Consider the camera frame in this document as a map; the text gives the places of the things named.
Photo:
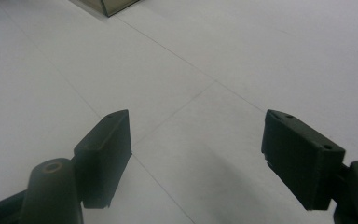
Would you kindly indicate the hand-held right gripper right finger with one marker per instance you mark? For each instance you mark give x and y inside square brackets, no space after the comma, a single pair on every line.
[301,161]

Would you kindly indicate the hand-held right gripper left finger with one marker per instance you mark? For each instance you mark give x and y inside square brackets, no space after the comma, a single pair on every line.
[105,158]

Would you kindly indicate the smoky transparent drawer box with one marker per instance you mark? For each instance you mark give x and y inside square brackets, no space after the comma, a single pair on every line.
[108,5]

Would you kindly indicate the white board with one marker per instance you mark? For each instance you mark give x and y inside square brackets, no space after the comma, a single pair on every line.
[199,62]

